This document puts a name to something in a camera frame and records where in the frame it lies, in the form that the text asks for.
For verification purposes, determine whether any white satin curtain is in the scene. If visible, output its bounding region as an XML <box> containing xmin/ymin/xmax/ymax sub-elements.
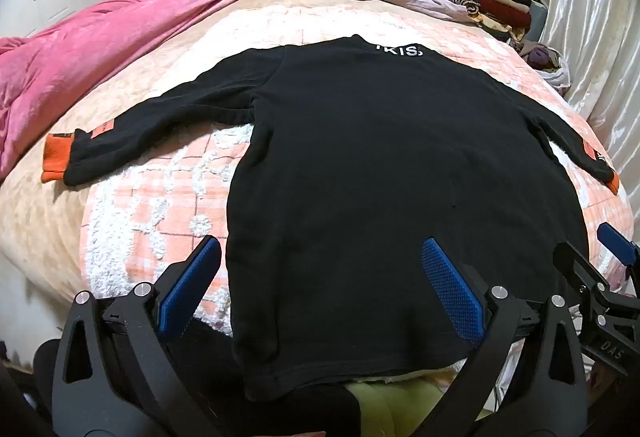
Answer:
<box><xmin>530</xmin><ymin>0</ymin><xmax>640</xmax><ymax>218</ymax></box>

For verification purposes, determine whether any white bag of clothes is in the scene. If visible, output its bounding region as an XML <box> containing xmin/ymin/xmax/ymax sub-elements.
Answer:
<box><xmin>517</xmin><ymin>42</ymin><xmax>572</xmax><ymax>91</ymax></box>

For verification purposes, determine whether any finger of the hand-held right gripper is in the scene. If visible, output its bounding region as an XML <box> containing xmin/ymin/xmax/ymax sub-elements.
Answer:
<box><xmin>597</xmin><ymin>222</ymin><xmax>640</xmax><ymax>268</ymax></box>
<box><xmin>553</xmin><ymin>241</ymin><xmax>609</xmax><ymax>301</ymax></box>

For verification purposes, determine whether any orange plaid fleece blanket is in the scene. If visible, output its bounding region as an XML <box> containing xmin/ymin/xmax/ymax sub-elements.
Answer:
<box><xmin>80</xmin><ymin>8</ymin><xmax>636</xmax><ymax>353</ymax></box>

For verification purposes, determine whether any beige bed sheet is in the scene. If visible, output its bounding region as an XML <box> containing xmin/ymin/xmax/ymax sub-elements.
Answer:
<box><xmin>0</xmin><ymin>0</ymin><xmax>466</xmax><ymax>333</ymax></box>

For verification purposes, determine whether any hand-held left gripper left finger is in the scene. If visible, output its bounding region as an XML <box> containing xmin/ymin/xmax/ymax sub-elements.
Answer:
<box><xmin>52</xmin><ymin>236</ymin><xmax>223</xmax><ymax>437</ymax></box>

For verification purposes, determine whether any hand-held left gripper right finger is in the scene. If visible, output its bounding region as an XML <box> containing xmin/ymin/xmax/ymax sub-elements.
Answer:
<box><xmin>421</xmin><ymin>238</ymin><xmax>589</xmax><ymax>437</ymax></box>

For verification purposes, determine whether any grey blue panel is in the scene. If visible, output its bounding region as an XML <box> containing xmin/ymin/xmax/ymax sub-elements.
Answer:
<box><xmin>530</xmin><ymin>0</ymin><xmax>549</xmax><ymax>42</ymax></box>

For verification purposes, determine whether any black sweater with orange cuffs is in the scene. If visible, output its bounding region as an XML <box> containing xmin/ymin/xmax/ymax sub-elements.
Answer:
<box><xmin>42</xmin><ymin>34</ymin><xmax>621</xmax><ymax>405</ymax></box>

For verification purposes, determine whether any pink quilt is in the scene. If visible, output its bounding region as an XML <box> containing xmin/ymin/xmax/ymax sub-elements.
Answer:
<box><xmin>0</xmin><ymin>0</ymin><xmax>283</xmax><ymax>182</ymax></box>

